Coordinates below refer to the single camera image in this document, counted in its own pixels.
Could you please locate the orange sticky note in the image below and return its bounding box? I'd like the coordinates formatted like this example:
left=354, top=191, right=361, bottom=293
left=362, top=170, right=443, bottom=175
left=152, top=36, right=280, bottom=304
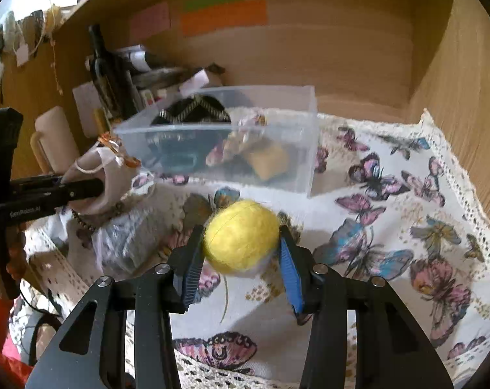
left=180, top=0, right=268, bottom=36

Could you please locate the pink sticky note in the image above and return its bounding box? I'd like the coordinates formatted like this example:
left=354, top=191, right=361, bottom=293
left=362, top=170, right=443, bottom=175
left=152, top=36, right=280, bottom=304
left=129, top=2, right=172, bottom=43

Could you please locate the black cable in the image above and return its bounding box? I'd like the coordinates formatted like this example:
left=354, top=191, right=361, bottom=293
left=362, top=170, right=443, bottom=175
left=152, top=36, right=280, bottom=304
left=20, top=292, right=63, bottom=367

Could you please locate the clear plastic box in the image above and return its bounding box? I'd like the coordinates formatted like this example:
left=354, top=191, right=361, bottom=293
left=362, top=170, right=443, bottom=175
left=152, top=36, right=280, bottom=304
left=112, top=85, right=319, bottom=198

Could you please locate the green sticky note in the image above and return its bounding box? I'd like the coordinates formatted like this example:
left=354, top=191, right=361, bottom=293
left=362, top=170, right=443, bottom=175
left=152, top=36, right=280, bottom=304
left=183, top=0, right=244, bottom=11

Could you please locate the dark glass bottle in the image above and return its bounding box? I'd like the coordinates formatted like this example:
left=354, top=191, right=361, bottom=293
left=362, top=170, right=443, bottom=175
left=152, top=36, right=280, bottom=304
left=85, top=23, right=138, bottom=120

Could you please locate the white cloth drawstring pouch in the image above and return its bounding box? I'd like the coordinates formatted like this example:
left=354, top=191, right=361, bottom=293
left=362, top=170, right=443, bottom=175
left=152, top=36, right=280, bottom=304
left=61, top=146, right=155, bottom=215

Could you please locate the mustard yellow soft item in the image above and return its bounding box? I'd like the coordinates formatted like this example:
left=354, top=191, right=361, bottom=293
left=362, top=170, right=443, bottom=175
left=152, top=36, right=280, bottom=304
left=245, top=143, right=291, bottom=181

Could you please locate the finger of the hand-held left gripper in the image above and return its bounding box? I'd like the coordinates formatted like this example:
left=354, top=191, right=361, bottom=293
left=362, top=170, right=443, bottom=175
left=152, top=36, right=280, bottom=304
left=10, top=174, right=64, bottom=192
left=52, top=178, right=106, bottom=208

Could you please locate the person's left hand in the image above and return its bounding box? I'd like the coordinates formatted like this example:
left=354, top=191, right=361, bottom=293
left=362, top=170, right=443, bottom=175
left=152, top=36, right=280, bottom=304
left=0, top=225, right=28, bottom=297

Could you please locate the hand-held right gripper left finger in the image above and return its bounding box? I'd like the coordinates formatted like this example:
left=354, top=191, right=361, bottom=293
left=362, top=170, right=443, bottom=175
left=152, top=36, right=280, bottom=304
left=24, top=225, right=207, bottom=389

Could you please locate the butterfly printed tablecloth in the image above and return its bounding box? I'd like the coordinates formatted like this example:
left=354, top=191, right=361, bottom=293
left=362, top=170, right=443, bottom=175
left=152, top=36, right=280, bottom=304
left=10, top=109, right=490, bottom=389

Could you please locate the beige cylindrical roll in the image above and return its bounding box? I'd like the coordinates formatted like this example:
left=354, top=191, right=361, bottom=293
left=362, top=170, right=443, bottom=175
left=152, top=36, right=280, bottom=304
left=34, top=105, right=83, bottom=174

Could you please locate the yellow felt ball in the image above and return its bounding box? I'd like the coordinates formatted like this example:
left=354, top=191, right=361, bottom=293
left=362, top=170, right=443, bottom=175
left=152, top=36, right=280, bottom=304
left=202, top=200, right=280, bottom=275

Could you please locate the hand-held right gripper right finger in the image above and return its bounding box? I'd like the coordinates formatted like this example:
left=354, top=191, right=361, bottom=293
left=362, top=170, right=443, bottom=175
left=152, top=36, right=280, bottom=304
left=279, top=225, right=456, bottom=389

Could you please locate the floral fabric pouch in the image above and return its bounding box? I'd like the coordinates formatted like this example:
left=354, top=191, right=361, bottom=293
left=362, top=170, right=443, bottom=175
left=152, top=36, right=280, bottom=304
left=205, top=114, right=270, bottom=167

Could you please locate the brown bead bracelet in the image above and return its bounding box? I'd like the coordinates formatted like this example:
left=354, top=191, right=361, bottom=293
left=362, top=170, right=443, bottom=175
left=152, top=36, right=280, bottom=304
left=72, top=203, right=125, bottom=235

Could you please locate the black zigzag patterned pouch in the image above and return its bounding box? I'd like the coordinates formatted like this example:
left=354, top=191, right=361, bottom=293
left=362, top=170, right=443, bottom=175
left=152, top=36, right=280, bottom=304
left=150, top=94, right=232, bottom=127

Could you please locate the clear bag with dark contents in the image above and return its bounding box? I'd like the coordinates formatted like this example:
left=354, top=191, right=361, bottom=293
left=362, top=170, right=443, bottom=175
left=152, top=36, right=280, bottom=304
left=94, top=210, right=185, bottom=274

